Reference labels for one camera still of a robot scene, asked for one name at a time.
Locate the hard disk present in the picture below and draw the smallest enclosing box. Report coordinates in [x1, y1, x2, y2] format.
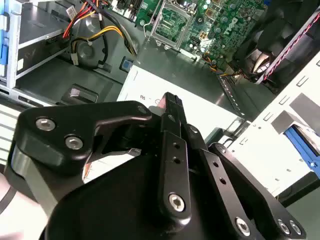
[283, 123, 320, 173]

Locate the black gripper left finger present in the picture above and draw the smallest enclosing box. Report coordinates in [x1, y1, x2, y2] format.
[11, 91, 193, 224]

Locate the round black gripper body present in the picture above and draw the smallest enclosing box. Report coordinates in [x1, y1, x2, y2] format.
[45, 153, 241, 240]

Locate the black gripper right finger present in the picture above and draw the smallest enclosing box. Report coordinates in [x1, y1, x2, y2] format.
[174, 94, 308, 240]

